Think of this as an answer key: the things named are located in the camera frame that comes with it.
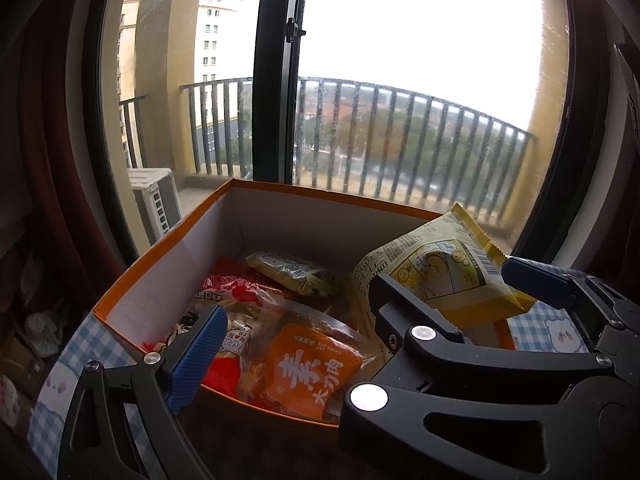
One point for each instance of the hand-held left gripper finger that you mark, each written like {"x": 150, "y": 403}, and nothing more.
{"x": 197, "y": 355}

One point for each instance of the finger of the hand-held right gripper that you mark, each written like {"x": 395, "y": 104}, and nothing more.
{"x": 415, "y": 320}
{"x": 535, "y": 280}

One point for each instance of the red cartoon snack packet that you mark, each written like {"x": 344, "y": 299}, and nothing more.
{"x": 222, "y": 375}

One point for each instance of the large pale yellow snack packet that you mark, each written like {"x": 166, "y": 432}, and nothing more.
{"x": 440, "y": 260}

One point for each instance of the orange cardboard box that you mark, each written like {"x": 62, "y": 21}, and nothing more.
{"x": 165, "y": 285}

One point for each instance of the clear packet with orange label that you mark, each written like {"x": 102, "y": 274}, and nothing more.
{"x": 310, "y": 370}

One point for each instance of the small yellow-green snack packet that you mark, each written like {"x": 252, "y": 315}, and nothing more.
{"x": 290, "y": 270}

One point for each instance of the white plastic bag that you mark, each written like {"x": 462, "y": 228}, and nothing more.
{"x": 45, "y": 327}

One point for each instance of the white air conditioner unit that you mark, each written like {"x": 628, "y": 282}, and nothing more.
{"x": 155, "y": 200}

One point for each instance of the balcony metal railing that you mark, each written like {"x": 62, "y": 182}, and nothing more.
{"x": 400, "y": 135}

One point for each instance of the dark red curtain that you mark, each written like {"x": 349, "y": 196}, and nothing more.
{"x": 55, "y": 160}

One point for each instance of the beige apartment building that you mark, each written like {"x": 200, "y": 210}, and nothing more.
{"x": 215, "y": 35}

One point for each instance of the black window frame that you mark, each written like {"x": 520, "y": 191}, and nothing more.
{"x": 275, "y": 85}

